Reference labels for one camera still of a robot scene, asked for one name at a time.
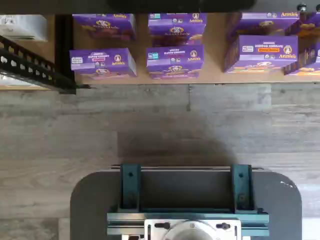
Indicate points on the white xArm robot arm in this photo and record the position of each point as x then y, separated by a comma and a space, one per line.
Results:
191, 233

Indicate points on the purple Annie's box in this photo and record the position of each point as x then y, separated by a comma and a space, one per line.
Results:
105, 25
175, 60
262, 53
176, 32
262, 23
306, 60
102, 61
306, 25

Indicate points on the glossy black shelf beam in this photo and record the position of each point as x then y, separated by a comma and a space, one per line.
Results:
275, 6

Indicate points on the white patterned small box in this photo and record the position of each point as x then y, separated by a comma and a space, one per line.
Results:
22, 27

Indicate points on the teal metal crossbar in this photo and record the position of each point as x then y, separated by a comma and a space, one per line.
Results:
125, 220

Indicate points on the silver mounting plate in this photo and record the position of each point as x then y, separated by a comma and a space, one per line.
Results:
155, 232

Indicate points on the teal metal bracket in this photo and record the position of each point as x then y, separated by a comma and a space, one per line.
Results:
241, 187
130, 187

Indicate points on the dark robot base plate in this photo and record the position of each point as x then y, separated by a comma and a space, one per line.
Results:
95, 200

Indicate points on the black shelf side rail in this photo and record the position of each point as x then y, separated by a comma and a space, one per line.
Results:
64, 37

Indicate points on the black perforated shelf post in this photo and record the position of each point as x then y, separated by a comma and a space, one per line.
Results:
30, 66

